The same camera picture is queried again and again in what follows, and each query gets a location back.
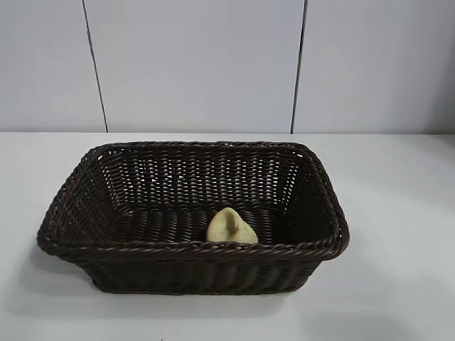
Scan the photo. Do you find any pale yellow egg yolk pastry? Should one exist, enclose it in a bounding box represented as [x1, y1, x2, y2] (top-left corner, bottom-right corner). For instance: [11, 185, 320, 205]
[205, 207, 259, 245]

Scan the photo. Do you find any dark brown wicker basket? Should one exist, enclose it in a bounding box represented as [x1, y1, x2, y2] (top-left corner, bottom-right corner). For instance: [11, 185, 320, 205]
[36, 140, 351, 296]

